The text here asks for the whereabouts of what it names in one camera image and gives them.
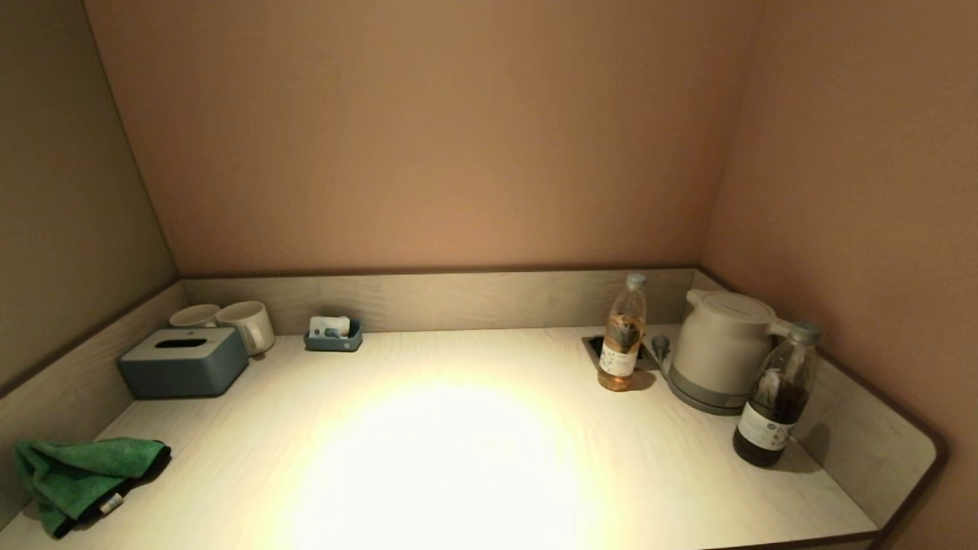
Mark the green microfiber cloth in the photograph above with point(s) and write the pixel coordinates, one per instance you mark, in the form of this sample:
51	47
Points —
76	473

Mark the wooden desk rear upstand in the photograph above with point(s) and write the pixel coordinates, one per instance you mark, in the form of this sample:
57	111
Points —
458	298

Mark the recessed black socket box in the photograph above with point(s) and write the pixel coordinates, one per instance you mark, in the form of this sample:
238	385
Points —
592	345

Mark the plastic bottle of light tea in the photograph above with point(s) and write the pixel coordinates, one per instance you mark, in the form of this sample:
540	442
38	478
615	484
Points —
620	359

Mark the white sachet packets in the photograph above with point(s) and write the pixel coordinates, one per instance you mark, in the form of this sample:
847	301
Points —
328	325

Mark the small blue sachet tray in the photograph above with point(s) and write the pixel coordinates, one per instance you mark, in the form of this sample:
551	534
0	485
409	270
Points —
333	344

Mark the grey kettle plug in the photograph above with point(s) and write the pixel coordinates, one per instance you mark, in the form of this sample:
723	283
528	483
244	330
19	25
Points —
661	344

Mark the white electric kettle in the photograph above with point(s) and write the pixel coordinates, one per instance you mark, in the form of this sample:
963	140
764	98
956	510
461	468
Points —
718	344

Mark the white ceramic mug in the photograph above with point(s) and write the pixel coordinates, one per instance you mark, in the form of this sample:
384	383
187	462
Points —
192	315
248	321

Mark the grey kettle base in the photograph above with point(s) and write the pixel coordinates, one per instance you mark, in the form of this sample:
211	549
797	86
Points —
699	402

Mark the plastic bottle of dark tea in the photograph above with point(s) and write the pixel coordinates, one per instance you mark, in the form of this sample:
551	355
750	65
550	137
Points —
764	431

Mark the blue-grey tissue box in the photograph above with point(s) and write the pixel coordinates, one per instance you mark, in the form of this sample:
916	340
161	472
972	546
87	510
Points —
183	370

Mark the rounded wooden desk side panel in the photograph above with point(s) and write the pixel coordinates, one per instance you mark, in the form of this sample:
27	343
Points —
863	451

